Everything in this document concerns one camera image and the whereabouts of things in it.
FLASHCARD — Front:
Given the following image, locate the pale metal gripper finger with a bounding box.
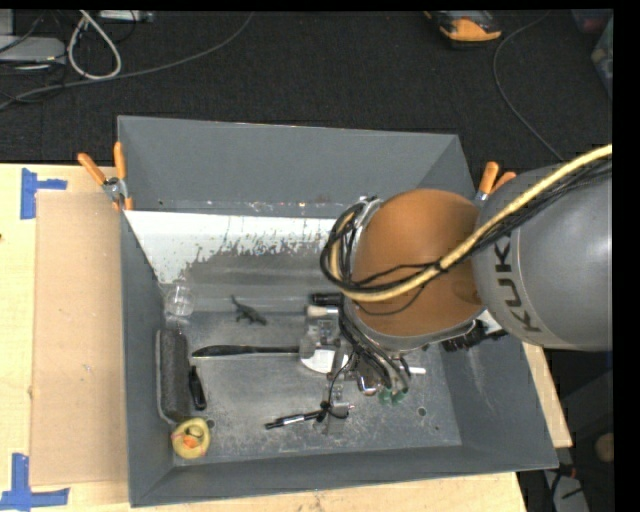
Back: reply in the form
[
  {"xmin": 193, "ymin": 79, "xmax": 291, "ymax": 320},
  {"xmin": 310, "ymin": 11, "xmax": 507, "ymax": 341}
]
[
  {"xmin": 299, "ymin": 319, "xmax": 345, "ymax": 375},
  {"xmin": 319, "ymin": 382, "xmax": 354, "ymax": 437}
]

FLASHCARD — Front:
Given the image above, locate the black pen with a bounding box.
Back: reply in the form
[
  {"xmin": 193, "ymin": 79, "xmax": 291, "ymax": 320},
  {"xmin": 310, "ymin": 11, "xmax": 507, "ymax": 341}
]
[{"xmin": 264, "ymin": 409, "xmax": 327, "ymax": 431}]

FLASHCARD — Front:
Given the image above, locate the dark toy lizard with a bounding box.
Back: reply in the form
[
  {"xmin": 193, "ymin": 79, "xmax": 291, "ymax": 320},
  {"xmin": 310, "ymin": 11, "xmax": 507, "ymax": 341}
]
[{"xmin": 230, "ymin": 294, "xmax": 269, "ymax": 327}]

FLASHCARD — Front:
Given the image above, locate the clear plastic cup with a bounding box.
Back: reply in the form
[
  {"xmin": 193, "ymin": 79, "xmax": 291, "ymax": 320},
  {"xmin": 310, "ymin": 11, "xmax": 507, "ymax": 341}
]
[{"xmin": 163, "ymin": 281, "xmax": 197, "ymax": 322}]

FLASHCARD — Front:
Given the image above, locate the yellow rubber duck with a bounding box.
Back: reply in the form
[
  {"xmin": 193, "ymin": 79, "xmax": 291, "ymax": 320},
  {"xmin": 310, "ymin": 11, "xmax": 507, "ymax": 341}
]
[{"xmin": 170, "ymin": 416, "xmax": 212, "ymax": 460}]

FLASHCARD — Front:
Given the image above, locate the dark grey sponge block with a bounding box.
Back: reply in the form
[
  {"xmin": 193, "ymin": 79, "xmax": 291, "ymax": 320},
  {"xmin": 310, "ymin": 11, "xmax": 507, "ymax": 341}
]
[{"xmin": 156, "ymin": 328, "xmax": 194, "ymax": 425}]

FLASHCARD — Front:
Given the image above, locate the grey metal bin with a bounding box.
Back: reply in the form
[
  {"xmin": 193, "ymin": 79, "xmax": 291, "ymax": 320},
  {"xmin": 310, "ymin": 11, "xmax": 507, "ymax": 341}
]
[{"xmin": 116, "ymin": 115, "xmax": 560, "ymax": 507}]

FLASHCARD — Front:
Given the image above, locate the brown cardboard board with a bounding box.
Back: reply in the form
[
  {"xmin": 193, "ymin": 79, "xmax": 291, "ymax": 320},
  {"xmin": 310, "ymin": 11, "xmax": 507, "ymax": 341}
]
[{"xmin": 28, "ymin": 191, "xmax": 130, "ymax": 487}]

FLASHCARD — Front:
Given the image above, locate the black cylinder on white bracket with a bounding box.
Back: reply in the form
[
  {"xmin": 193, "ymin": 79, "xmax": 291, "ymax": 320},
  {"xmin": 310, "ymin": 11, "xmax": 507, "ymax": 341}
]
[{"xmin": 439, "ymin": 312, "xmax": 509, "ymax": 354}]

